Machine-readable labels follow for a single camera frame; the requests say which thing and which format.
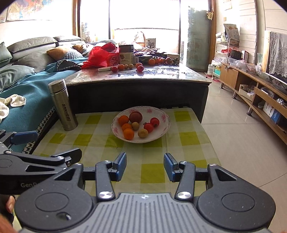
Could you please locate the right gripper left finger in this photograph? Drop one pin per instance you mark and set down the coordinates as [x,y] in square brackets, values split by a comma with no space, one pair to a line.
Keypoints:
[74,200]

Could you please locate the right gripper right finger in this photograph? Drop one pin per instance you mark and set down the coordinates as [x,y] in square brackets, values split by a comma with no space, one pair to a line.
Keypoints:
[218,199]

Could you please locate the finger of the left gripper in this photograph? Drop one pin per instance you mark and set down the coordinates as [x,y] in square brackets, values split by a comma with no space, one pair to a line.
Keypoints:
[17,138]
[20,171]

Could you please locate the orange tangerine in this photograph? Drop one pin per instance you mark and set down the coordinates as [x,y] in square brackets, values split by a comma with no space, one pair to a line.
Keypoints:
[123,120]
[126,126]
[128,134]

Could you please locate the red cherry tomato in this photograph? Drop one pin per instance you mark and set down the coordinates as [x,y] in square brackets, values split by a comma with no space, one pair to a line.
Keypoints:
[154,122]
[149,127]

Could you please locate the brown kiwi fruit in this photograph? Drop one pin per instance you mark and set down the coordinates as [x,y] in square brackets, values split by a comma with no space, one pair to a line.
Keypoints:
[135,126]
[143,133]

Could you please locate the large red apple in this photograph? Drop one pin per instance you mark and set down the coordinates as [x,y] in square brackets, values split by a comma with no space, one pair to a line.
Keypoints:
[135,117]

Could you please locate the person hand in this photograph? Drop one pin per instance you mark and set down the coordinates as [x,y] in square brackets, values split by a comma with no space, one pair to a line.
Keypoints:
[7,207]

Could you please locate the cream cloth on sofa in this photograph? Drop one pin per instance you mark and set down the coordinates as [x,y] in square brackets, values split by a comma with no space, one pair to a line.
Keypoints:
[14,100]

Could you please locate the teal sofa blanket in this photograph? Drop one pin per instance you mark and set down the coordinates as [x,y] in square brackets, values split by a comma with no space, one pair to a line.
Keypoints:
[38,114]

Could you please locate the stainless steel thermos bottle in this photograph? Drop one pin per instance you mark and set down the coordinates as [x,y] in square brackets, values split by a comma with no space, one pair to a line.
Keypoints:
[60,97]

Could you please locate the grey sofa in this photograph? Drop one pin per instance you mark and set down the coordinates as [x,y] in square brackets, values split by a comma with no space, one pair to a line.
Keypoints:
[29,56]

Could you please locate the green checkered tablecloth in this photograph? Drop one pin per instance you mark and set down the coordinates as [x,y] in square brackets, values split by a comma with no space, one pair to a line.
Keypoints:
[186,140]

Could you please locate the orange brown cushion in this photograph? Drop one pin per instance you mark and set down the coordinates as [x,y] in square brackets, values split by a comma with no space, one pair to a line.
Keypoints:
[57,53]

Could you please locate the wooden tv cabinet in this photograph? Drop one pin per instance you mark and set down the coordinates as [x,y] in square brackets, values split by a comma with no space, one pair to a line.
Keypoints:
[262,97]

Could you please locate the white floral bowl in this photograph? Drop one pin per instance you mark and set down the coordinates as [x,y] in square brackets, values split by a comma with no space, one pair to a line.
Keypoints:
[148,113]

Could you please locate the red plastic bag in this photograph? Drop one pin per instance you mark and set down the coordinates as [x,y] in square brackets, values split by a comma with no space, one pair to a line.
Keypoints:
[104,56]

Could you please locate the dark coffee table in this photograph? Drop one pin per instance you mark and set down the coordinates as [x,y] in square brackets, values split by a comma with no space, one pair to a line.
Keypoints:
[163,87]

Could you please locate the white lace cover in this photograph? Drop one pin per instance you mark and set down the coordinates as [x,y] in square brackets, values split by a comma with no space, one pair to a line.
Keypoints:
[277,54]

